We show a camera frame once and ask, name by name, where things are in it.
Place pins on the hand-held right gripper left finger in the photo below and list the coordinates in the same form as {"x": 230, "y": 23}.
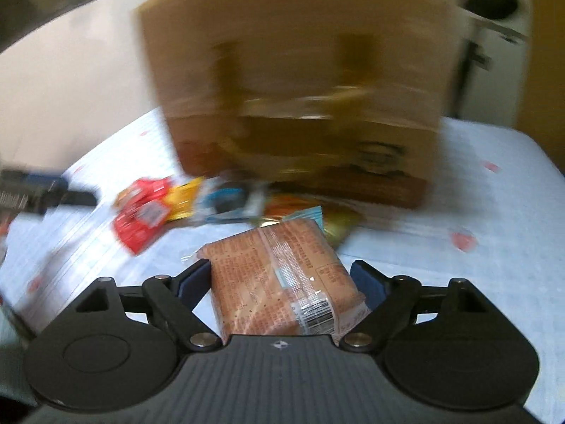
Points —
{"x": 196, "y": 282}

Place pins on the cardboard box with plastic liner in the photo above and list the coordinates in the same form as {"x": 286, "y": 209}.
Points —
{"x": 300, "y": 75}

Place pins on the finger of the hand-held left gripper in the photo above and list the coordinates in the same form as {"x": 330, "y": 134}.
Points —
{"x": 46, "y": 181}
{"x": 77, "y": 198}

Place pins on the wooden panel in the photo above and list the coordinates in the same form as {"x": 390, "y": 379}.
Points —
{"x": 545, "y": 110}

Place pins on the checked tablecloth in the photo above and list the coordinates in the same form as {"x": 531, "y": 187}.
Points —
{"x": 463, "y": 212}

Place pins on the brown orange snack packet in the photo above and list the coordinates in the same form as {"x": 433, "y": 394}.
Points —
{"x": 273, "y": 282}

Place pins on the black exercise bike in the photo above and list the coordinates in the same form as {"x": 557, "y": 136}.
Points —
{"x": 494, "y": 2}

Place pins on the beige packet with blue label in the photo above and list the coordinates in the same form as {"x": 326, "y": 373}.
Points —
{"x": 225, "y": 198}

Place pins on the yellow snack packet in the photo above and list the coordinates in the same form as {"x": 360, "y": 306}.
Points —
{"x": 183, "y": 201}

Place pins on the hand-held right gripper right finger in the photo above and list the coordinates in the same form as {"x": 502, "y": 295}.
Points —
{"x": 368, "y": 285}

